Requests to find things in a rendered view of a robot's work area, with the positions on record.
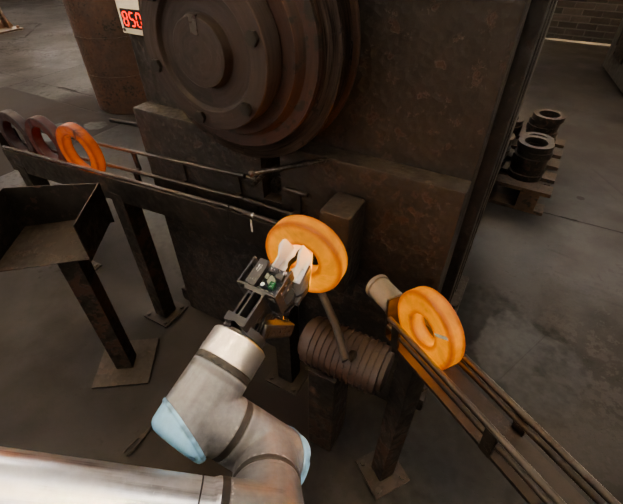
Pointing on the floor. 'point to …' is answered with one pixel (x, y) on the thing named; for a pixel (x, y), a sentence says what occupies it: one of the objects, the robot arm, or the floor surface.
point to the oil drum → (106, 54)
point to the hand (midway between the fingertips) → (305, 247)
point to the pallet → (531, 161)
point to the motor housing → (338, 374)
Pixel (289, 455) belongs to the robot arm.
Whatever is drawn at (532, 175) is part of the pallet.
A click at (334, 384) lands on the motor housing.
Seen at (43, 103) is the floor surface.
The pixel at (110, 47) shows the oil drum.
